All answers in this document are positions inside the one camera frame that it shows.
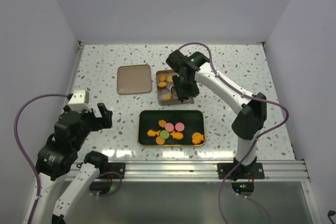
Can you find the orange fish cookie centre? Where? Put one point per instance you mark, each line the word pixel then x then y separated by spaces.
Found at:
pixel 177 135

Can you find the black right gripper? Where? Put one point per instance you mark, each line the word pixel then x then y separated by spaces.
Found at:
pixel 181 92

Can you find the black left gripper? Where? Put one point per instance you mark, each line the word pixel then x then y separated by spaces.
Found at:
pixel 100 123

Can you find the dark green gold-rimmed tray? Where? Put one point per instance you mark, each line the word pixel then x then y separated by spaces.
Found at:
pixel 192 119

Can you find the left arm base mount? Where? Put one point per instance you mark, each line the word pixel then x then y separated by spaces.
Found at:
pixel 116 167

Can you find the gold cookie tin box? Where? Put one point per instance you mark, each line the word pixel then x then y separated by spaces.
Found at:
pixel 165 89

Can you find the aluminium table rail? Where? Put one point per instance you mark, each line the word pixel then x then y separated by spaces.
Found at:
pixel 211 171

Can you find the pink sandwich cookie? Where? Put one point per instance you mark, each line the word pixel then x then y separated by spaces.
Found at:
pixel 169 127
pixel 180 127

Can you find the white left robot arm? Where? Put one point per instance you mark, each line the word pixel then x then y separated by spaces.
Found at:
pixel 47 203

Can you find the silver metal tongs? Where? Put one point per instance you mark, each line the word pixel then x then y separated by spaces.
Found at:
pixel 174 100

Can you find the orange fish cookie left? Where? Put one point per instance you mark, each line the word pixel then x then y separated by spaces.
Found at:
pixel 152 133

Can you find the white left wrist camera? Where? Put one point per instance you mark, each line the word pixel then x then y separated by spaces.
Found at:
pixel 79 101

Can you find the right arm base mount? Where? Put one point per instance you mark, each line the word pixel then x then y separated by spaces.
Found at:
pixel 228 171

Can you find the green sandwich cookie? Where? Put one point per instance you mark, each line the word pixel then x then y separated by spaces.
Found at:
pixel 164 134

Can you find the orange dotted round cookie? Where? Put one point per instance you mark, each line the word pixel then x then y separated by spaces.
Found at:
pixel 162 85

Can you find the orange fish cookie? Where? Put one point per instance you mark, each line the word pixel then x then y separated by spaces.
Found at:
pixel 197 138
pixel 152 133
pixel 177 135

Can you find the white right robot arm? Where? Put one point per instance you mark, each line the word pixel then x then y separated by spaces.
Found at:
pixel 250 110

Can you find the orange scalloped cookie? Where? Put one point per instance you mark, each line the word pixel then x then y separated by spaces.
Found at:
pixel 162 123

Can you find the gold tin lid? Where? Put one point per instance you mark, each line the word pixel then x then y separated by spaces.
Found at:
pixel 134 79

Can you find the plain orange round cookie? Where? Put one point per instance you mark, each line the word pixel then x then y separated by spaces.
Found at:
pixel 160 141

